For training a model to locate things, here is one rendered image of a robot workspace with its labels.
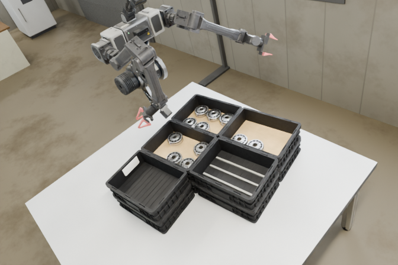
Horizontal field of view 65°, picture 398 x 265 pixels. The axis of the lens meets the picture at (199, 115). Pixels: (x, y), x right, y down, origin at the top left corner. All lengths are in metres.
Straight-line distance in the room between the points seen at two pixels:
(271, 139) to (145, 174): 0.80
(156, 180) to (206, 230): 0.41
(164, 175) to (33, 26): 6.03
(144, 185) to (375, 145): 2.06
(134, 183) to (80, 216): 0.41
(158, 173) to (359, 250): 1.46
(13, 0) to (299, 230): 6.71
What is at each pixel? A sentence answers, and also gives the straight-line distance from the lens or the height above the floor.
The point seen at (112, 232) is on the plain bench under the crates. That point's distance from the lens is 2.01.
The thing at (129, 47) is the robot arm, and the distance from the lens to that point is 1.55.
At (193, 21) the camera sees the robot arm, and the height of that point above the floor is 1.58.
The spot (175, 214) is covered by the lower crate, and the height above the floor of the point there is 0.74.
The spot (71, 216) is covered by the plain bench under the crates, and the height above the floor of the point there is 0.70.
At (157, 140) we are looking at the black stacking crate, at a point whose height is 0.88.
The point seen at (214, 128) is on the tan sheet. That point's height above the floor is 0.83.
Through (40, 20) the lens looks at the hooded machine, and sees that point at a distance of 7.59.
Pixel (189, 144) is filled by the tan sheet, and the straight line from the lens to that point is 2.06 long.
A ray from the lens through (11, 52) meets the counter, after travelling 6.32.
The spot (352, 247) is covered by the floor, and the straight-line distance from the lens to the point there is 2.55.
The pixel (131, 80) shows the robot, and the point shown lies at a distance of 2.71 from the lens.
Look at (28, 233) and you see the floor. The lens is 3.39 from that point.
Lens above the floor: 2.26
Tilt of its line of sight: 39 degrees down
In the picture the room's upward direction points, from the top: 16 degrees counter-clockwise
